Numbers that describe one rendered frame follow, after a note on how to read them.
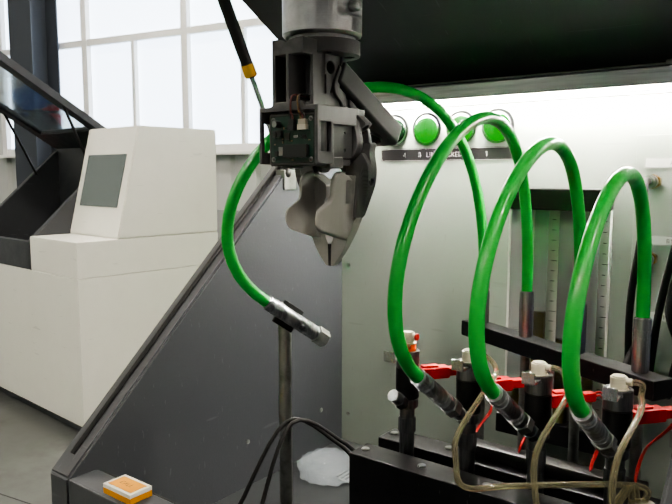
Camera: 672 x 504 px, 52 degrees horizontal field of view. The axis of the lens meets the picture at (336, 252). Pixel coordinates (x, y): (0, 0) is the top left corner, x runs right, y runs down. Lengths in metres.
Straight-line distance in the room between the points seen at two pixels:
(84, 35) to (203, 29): 1.38
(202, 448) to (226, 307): 0.20
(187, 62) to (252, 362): 5.19
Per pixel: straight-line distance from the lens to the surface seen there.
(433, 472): 0.81
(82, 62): 7.02
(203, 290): 0.98
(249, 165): 0.79
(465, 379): 0.78
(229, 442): 1.08
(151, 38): 6.46
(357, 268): 1.20
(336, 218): 0.65
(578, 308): 0.58
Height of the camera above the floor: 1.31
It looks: 7 degrees down
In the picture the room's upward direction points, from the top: straight up
